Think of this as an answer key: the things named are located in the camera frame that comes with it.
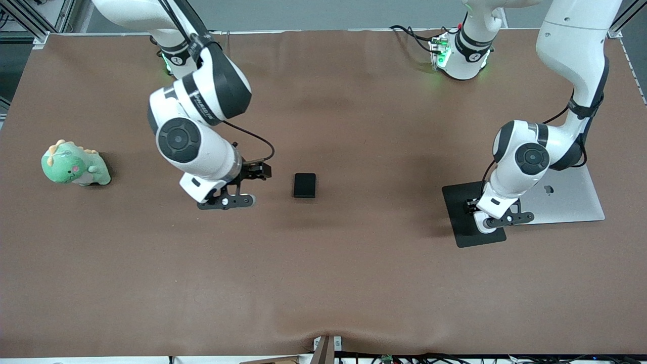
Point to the brown cardboard piece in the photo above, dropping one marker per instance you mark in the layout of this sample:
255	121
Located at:
283	361

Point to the black mouse pad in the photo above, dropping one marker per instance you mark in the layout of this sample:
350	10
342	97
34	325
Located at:
457	217

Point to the aluminium frame strut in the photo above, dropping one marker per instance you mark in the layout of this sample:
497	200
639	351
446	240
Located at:
64	15
632	15
28	20

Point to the green dinosaur plush toy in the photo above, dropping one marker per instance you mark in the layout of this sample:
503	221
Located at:
71	164

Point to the black phone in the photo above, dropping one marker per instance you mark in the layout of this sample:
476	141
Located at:
305	185

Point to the brown table cover mat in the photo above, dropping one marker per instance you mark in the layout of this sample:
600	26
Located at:
323	263

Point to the silver closed laptop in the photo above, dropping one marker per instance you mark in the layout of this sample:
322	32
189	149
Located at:
571	202

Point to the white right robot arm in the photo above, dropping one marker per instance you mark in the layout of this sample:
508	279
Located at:
177	139

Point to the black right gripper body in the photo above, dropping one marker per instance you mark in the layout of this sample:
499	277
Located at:
251	172

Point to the metal table clamp bracket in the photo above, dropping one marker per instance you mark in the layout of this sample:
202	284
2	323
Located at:
337	344

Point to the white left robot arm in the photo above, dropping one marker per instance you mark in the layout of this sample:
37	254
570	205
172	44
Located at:
530	157

